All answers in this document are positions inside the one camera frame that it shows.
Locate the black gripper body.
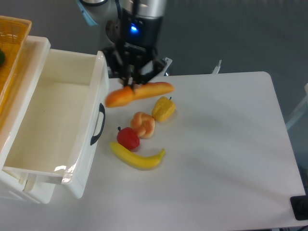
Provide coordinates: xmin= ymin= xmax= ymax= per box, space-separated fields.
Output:
xmin=102 ymin=40 xmax=167 ymax=86

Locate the long orange bread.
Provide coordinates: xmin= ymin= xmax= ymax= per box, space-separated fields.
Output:
xmin=105 ymin=82 xmax=174 ymax=108

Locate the white drawer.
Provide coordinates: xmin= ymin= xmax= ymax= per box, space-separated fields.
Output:
xmin=4 ymin=49 xmax=109 ymax=198

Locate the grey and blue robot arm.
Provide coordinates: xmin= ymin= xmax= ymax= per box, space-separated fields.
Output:
xmin=103 ymin=0 xmax=167 ymax=90

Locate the knotted bread roll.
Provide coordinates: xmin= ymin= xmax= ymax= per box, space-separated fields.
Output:
xmin=130 ymin=112 xmax=155 ymax=139

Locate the white drawer cabinet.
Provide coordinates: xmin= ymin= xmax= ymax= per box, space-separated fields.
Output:
xmin=0 ymin=36 xmax=55 ymax=204

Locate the yellow bell pepper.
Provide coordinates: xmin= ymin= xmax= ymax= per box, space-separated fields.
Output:
xmin=152 ymin=96 xmax=176 ymax=122

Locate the red bell pepper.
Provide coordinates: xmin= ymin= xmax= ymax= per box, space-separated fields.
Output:
xmin=116 ymin=127 xmax=140 ymax=150

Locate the yellow banana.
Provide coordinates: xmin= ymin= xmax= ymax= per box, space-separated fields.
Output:
xmin=110 ymin=142 xmax=166 ymax=170

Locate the yellow woven basket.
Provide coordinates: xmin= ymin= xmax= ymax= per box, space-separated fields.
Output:
xmin=0 ymin=15 xmax=32 ymax=110

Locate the green vegetable in basket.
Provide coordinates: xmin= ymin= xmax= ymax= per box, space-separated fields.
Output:
xmin=0 ymin=50 xmax=5 ymax=65

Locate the black device at table edge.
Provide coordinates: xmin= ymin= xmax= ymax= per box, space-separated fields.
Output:
xmin=290 ymin=195 xmax=308 ymax=220

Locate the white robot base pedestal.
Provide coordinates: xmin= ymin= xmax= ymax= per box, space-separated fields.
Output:
xmin=105 ymin=19 xmax=173 ymax=78

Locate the black drawer handle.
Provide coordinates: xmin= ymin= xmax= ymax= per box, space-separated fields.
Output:
xmin=90 ymin=103 xmax=106 ymax=145

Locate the white frame at right edge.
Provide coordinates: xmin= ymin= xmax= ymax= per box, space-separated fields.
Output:
xmin=285 ymin=84 xmax=308 ymax=130

